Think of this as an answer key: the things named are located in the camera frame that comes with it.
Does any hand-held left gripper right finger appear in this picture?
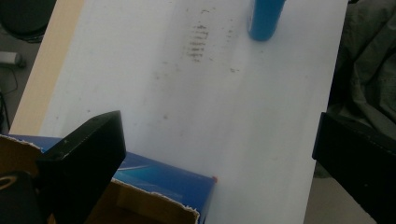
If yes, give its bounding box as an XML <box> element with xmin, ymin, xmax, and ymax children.
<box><xmin>312</xmin><ymin>112</ymin><xmax>396</xmax><ymax>224</ymax></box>

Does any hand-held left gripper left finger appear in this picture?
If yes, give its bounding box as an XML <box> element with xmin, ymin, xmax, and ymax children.
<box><xmin>35</xmin><ymin>110</ymin><xmax>127</xmax><ymax>224</ymax></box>

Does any blue cardboard box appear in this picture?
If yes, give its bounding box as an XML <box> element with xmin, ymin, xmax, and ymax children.
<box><xmin>0</xmin><ymin>133</ymin><xmax>218</xmax><ymax>224</ymax></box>

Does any blue cylindrical bottle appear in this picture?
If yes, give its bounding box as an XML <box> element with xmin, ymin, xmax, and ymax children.
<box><xmin>247</xmin><ymin>0</ymin><xmax>287</xmax><ymax>42</ymax></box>

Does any olive green cloth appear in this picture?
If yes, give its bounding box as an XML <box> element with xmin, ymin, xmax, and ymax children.
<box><xmin>326</xmin><ymin>0</ymin><xmax>396</xmax><ymax>139</ymax></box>

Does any grey power strip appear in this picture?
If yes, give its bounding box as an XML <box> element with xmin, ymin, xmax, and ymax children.
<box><xmin>0</xmin><ymin>50</ymin><xmax>26</xmax><ymax>68</ymax></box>

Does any dark round chair base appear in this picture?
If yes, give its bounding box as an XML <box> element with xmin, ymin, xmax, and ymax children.
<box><xmin>0</xmin><ymin>0</ymin><xmax>58</xmax><ymax>44</ymax></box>

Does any black cable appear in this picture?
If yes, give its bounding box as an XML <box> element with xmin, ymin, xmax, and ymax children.
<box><xmin>0</xmin><ymin>65</ymin><xmax>20</xmax><ymax>133</ymax></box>

